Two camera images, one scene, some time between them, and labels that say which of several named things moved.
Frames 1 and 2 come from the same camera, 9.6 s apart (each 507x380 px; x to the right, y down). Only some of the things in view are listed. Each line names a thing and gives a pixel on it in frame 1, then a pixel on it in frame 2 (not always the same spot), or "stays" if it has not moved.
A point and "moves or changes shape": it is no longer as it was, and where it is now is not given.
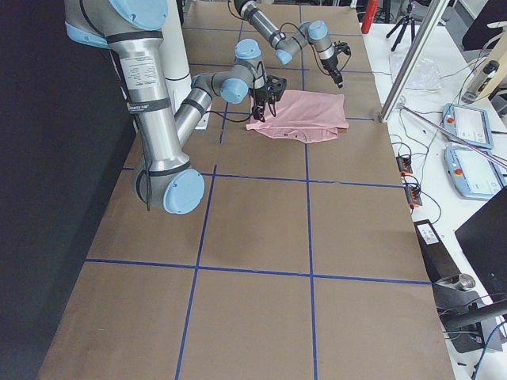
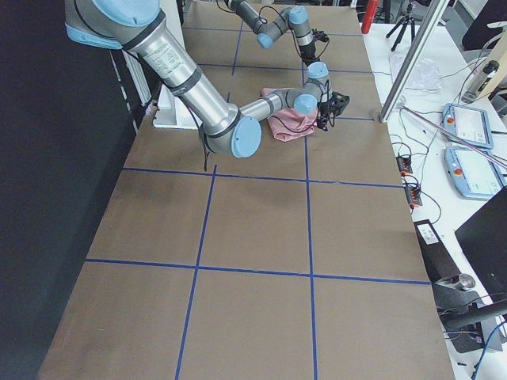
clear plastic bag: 424,74 stays
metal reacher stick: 497,158 stays
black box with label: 439,262 stays
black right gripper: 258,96 to 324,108
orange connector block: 404,164 stays
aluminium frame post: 433,16 stays
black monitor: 484,238 stays
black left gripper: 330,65 to 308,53
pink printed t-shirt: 301,115 moves or changes shape
